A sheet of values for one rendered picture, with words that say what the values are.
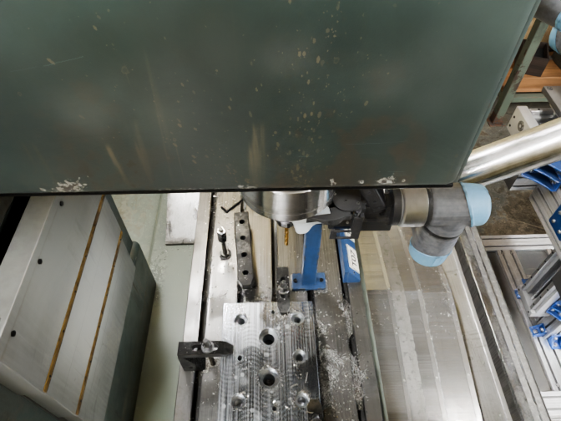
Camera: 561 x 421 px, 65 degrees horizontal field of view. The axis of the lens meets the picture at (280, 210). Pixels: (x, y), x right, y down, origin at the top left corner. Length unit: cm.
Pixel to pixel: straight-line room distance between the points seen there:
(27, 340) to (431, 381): 105
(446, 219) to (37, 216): 71
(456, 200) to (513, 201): 223
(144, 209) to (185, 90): 153
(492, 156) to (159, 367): 114
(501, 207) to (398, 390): 177
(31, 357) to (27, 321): 6
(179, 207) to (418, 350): 101
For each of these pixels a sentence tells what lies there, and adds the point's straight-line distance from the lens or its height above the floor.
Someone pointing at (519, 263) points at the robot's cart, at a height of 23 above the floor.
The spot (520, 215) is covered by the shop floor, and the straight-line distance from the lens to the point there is 295.
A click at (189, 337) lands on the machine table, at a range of 125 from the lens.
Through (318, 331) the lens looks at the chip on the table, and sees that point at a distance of 123.
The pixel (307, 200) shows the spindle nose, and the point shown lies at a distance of 63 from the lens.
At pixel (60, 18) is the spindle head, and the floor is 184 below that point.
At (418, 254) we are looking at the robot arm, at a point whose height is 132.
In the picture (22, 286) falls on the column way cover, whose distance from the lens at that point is 82.
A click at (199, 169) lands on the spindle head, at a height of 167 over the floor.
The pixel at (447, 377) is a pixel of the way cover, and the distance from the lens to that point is 147.
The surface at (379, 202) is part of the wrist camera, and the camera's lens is 74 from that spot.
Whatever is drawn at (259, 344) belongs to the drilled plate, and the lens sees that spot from 112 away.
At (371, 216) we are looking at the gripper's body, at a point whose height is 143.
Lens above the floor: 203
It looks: 51 degrees down
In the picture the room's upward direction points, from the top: straight up
